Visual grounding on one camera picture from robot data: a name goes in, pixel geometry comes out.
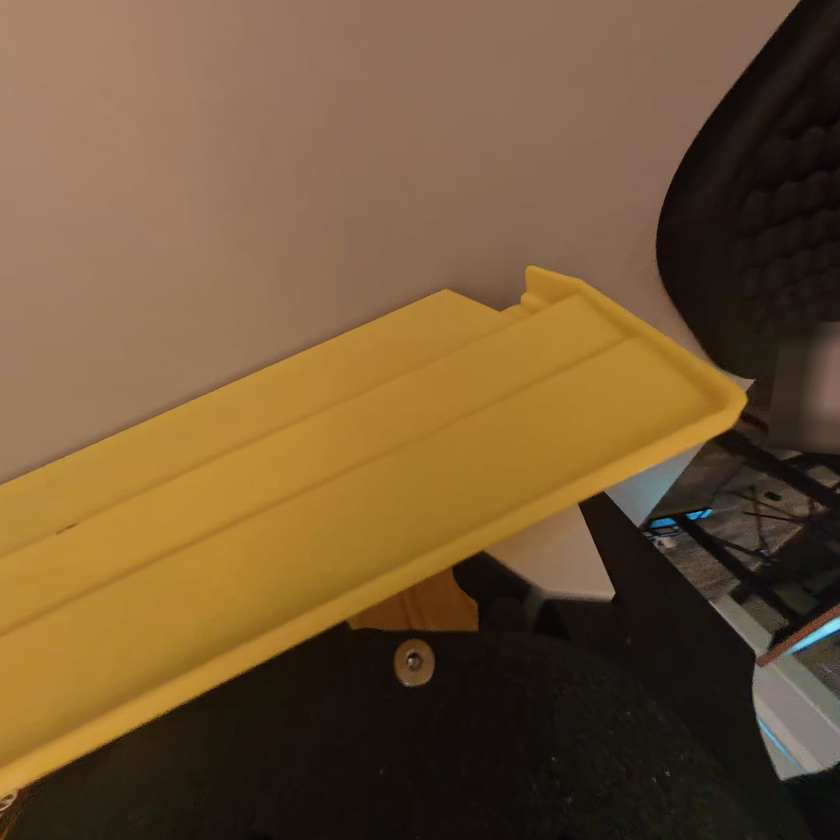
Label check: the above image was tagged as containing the black mesh office chair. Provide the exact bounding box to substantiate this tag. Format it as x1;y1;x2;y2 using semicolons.
656;0;840;382

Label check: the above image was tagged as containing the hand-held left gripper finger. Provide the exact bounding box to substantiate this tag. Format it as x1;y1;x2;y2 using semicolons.
486;503;616;626

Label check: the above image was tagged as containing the yellow plastic tray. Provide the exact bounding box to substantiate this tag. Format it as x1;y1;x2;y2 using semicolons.
0;265;749;791

